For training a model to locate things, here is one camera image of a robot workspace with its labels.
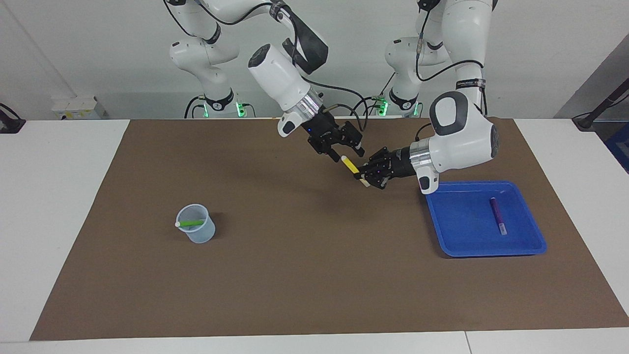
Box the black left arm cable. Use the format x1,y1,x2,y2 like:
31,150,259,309
413,0,489,143

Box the black clamp mount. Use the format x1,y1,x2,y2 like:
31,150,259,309
0,103,26,134

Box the blue plastic tray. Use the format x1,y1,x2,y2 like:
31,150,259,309
425,180,547,258

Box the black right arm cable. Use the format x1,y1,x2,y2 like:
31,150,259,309
167,0,379,133

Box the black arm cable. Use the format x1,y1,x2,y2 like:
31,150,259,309
413,0,489,143
167,0,379,133

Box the purple pen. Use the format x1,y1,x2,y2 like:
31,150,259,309
490,197,508,236

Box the yellow pen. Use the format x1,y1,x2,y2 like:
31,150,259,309
341,155,372,188

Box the black base cable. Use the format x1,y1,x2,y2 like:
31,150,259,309
350,70,397,117
184,96,207,119

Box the black stand pole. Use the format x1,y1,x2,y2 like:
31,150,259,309
572,76,629,131

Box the translucent plastic cup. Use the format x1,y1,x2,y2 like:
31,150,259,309
176,204,216,244

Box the blue crate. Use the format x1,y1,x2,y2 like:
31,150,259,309
603,122,629,174

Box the brown table mat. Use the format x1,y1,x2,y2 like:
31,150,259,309
29,118,629,341

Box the white wall socket box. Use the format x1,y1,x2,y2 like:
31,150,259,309
52,95,106,120

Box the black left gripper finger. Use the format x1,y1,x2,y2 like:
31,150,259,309
366,146,392,171
355,169,389,190

